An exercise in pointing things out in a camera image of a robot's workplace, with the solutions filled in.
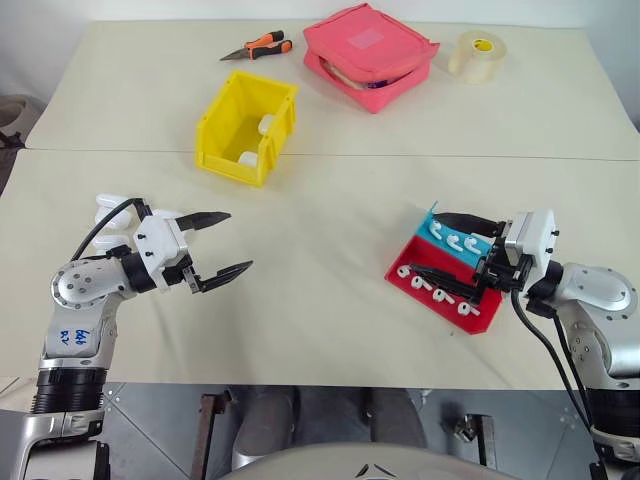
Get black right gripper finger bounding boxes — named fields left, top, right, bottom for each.
left=406, top=262, right=485, bottom=307
left=435, top=211, right=502, bottom=237

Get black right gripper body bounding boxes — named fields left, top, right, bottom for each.
left=471, top=219, right=532, bottom=296

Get clear adhesive tape roll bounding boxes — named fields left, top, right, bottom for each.
left=447, top=29, right=508, bottom=86

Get red tray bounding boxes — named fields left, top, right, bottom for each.
left=384, top=234, right=506, bottom=336

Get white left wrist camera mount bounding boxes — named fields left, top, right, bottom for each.
left=132, top=213, right=194, bottom=290

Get yellow plastic bin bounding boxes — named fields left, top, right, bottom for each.
left=193, top=69, right=301, bottom=192

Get blue tray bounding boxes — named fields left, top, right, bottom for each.
left=413, top=200, right=497, bottom=272

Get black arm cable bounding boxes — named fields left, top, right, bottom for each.
left=508, top=286, right=610, bottom=469
left=70, top=197, right=153, bottom=263

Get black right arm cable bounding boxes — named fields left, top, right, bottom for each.
left=508, top=286, right=610, bottom=469

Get orange and black pliers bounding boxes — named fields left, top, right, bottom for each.
left=219, top=30, right=296, bottom=63

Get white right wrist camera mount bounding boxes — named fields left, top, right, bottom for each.
left=503, top=208, right=560, bottom=272

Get brown metal table leg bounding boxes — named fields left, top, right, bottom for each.
left=191, top=391, right=235, bottom=480
left=451, top=411, right=497, bottom=470

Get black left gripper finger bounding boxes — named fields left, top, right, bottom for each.
left=197, top=259, right=255, bottom=294
left=174, top=211, right=233, bottom=233

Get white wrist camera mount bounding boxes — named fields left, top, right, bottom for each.
left=132, top=213, right=194, bottom=290
left=503, top=208, right=560, bottom=272

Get pink fabric zip pouch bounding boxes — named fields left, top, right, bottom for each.
left=302, top=3, right=442, bottom=116

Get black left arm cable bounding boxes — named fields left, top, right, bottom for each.
left=70, top=197, right=153, bottom=263

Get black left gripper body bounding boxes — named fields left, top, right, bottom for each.
left=160, top=253, right=205, bottom=295

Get grey robot torso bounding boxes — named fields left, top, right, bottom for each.
left=213, top=441, right=507, bottom=480

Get pale round background object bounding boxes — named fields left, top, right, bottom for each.
left=0, top=93, right=42, bottom=151

